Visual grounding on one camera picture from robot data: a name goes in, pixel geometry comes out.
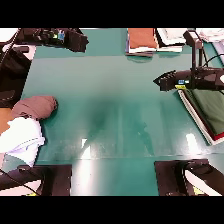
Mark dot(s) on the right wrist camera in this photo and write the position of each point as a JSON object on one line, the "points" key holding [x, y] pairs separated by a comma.
{"points": [[196, 43]]}

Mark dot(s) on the orange-brown garment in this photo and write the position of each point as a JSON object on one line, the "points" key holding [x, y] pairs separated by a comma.
{"points": [[141, 38]]}

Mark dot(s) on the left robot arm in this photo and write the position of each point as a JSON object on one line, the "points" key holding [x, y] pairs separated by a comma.
{"points": [[13, 71]]}

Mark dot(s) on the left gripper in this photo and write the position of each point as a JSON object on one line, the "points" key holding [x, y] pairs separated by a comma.
{"points": [[77, 40]]}

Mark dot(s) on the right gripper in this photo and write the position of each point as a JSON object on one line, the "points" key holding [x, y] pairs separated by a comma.
{"points": [[175, 81]]}

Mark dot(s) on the brown T-shirt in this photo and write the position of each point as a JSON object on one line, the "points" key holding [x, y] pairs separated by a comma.
{"points": [[33, 106]]}

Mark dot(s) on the white garment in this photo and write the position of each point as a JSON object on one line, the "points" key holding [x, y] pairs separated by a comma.
{"points": [[20, 138], [196, 116], [171, 35]]}

